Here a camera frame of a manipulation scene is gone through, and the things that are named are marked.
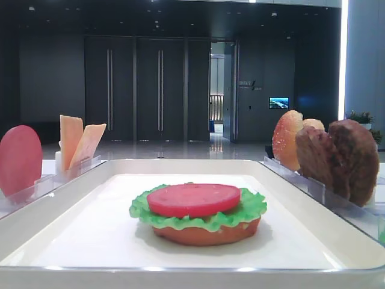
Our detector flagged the brown meat patty front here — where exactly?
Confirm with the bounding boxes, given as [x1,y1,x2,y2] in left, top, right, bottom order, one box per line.
[295,126,350,199]

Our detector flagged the brown meat patty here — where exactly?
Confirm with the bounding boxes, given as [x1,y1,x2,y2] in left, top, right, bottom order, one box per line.
[328,119,380,207]
[295,126,350,199]

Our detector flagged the red tomato slice on burger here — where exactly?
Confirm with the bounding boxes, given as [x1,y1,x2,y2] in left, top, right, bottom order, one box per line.
[146,183,241,218]

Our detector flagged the green lettuce leaf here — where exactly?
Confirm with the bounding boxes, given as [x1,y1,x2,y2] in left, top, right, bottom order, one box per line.
[129,185,267,232]

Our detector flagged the leaning orange cheese slice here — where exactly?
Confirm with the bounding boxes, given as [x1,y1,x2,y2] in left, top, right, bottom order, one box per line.
[69,123,106,169]

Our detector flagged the tall orange cheese slice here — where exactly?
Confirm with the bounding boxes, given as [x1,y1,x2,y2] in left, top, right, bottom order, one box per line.
[60,115,83,171]

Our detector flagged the brown meat patty rear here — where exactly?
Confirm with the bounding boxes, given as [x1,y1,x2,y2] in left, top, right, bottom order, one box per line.
[328,119,380,207]

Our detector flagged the upright red tomato slice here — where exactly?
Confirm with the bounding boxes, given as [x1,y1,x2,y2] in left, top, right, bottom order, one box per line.
[1,125,43,204]

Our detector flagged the bottom bun slice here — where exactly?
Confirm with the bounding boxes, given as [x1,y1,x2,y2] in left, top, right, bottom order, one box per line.
[153,218,261,246]

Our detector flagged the seeded top bun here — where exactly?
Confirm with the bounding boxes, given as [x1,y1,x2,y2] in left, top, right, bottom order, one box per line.
[272,110,303,171]

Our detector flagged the white rectangular tray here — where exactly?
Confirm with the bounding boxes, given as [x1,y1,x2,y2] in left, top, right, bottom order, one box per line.
[1,160,384,288]

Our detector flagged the potted green plant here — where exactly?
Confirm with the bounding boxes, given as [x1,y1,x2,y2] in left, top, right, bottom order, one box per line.
[345,110,383,145]

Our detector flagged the clear acrylic left holder rack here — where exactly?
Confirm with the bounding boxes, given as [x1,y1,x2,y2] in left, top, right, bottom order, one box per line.
[1,155,102,218]

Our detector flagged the clear acrylic holder rack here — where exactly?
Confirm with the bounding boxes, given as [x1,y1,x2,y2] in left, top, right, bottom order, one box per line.
[1,155,102,218]
[263,157,384,244]

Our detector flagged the clear acrylic right holder rack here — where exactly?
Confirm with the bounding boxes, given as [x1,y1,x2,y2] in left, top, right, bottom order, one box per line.
[263,157,384,244]

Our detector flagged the wall display screen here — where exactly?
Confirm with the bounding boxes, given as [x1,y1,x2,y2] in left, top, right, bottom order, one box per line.
[269,97,289,110]

